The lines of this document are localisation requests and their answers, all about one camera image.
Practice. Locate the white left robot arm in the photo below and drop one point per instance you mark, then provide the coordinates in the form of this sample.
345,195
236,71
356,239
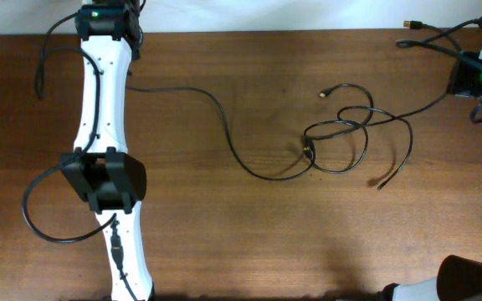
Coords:
105,176

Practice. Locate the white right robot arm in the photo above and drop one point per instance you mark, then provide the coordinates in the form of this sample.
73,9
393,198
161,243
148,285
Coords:
458,278

